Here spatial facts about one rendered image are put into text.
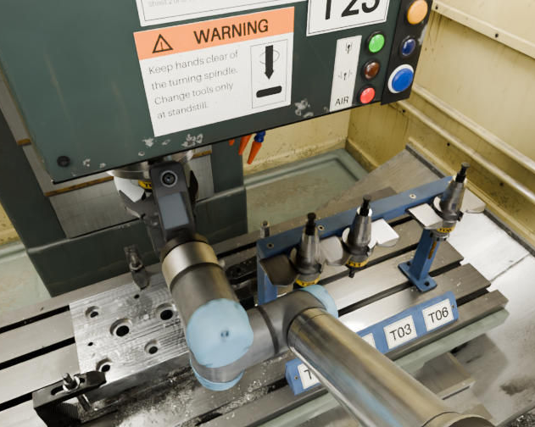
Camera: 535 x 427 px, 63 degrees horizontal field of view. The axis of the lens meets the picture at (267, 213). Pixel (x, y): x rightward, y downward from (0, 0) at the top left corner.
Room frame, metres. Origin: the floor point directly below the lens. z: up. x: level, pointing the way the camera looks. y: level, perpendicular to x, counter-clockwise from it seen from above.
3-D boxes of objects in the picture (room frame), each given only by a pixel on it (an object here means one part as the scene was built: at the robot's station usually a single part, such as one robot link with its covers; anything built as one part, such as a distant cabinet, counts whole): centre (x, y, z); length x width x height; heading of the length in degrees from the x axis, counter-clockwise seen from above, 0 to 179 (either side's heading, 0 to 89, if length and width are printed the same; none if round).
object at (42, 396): (0.38, 0.38, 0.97); 0.13 x 0.03 x 0.15; 115
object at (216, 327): (0.31, 0.07, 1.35); 0.11 x 0.08 x 0.09; 25
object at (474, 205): (0.69, -0.42, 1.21); 0.07 x 0.05 x 0.01; 25
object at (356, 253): (0.57, -0.17, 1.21); 0.06 x 0.06 x 0.03
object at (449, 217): (0.66, -0.37, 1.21); 0.06 x 0.06 x 0.03
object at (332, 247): (0.55, -0.12, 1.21); 0.07 x 0.05 x 0.01; 25
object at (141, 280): (0.69, 0.32, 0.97); 0.13 x 0.03 x 0.15; 25
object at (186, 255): (0.38, 0.10, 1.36); 0.08 x 0.05 x 0.08; 115
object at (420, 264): (0.74, -0.40, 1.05); 0.10 x 0.05 x 0.30; 25
